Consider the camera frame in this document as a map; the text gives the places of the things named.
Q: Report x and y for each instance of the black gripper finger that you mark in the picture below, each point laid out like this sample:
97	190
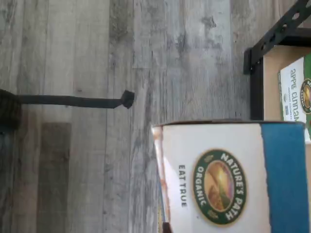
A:
166	228
73	100

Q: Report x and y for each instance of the blue white oatmeal box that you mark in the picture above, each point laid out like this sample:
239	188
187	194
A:
218	182

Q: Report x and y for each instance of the wooden shelf board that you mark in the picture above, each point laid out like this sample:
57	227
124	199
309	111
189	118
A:
271	97

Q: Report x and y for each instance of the black metal shelf rack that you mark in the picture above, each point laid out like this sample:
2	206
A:
256	85

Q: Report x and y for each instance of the green apple cinnamon oatmeal box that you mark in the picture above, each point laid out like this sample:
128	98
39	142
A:
296	97

